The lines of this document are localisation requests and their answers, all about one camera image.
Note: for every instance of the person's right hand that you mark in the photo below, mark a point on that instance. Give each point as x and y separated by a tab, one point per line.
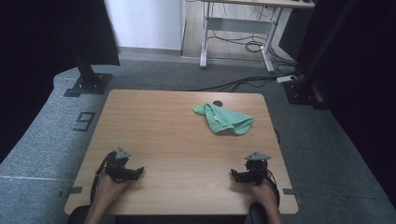
264	193

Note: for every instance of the white power strip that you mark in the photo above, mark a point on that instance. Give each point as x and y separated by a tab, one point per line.
286	79

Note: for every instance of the person's leg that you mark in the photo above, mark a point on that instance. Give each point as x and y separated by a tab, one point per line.
257	214
77	216

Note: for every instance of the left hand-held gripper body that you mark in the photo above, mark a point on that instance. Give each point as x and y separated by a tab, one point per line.
120	168

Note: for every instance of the white frame desk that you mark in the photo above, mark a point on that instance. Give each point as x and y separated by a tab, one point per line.
236	26

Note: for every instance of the person's left hand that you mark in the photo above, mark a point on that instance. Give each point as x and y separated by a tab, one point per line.
109	189

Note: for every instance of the person's right leg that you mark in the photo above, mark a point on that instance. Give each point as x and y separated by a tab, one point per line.
257	214

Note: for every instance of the black metal stand slanted post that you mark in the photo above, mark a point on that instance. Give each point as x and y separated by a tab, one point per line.
308	90

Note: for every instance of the green microfibre cloth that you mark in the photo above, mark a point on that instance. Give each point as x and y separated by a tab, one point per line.
224	121

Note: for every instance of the dark curtain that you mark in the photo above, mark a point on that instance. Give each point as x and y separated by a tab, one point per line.
37	46
367	77

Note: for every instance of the black box under desk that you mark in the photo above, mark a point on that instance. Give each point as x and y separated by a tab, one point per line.
292	31

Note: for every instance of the person's left leg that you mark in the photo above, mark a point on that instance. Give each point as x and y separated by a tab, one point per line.
77	216

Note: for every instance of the black metal stand square base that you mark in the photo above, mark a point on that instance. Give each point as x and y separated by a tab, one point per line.
91	82

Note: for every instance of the grey tape strip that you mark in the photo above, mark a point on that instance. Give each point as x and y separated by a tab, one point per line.
73	190
291	192

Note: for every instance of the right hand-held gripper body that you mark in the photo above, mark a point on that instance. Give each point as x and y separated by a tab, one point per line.
257	172

